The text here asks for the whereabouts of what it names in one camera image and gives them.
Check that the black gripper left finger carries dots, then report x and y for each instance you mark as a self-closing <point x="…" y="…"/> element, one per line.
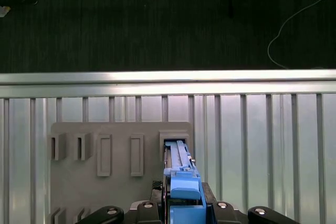
<point x="147" y="214"/>

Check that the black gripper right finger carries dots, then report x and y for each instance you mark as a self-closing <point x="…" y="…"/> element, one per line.
<point x="223" y="214"/>

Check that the hard disk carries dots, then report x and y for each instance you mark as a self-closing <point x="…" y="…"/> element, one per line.
<point x="183" y="184"/>

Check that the grey parts rack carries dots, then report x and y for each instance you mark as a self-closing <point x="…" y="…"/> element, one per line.
<point x="118" y="195"/>

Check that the white paper scrap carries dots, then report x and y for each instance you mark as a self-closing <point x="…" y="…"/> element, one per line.
<point x="4" y="11"/>

